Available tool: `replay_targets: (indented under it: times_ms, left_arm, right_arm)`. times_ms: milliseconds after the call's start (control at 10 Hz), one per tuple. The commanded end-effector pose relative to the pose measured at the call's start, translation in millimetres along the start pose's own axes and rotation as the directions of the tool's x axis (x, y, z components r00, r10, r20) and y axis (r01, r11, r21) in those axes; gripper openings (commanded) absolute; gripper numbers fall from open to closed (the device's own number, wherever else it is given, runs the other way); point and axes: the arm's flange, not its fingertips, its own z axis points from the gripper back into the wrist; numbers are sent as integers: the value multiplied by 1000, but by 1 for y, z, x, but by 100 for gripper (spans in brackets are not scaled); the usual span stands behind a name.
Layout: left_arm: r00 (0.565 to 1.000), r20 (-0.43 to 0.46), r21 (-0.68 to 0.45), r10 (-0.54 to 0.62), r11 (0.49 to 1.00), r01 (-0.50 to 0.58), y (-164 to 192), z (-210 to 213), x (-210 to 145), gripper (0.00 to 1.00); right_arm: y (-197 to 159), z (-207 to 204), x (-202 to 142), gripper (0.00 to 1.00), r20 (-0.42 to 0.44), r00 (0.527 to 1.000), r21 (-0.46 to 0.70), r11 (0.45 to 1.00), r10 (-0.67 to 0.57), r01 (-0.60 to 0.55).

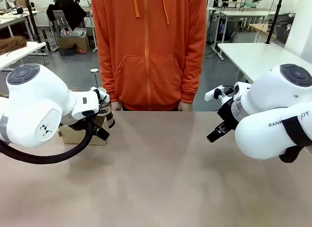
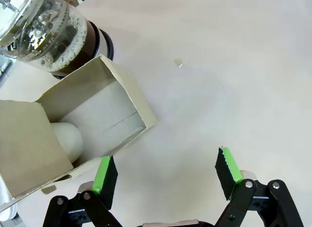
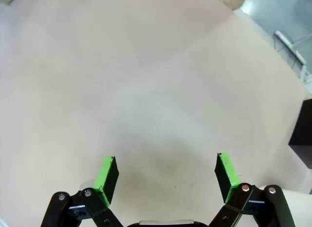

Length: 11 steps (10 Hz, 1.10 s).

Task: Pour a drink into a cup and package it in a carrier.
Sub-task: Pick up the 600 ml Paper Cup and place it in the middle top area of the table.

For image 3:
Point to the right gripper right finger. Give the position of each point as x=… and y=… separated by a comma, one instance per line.
x=228, y=178

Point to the white side table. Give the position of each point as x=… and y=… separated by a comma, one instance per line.
x=295, y=50

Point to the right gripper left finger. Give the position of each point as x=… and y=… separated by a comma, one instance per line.
x=107, y=180

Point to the black open box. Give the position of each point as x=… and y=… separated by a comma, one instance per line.
x=303, y=129

